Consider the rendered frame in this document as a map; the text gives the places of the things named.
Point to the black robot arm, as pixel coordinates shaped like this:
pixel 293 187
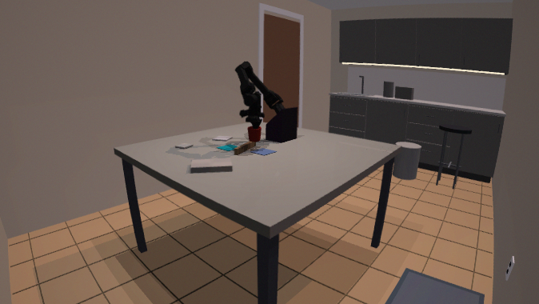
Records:
pixel 245 73

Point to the tan wooden flat bar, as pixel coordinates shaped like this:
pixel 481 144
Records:
pixel 242 148

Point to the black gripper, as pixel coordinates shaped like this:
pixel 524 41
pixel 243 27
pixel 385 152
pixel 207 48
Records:
pixel 255 113

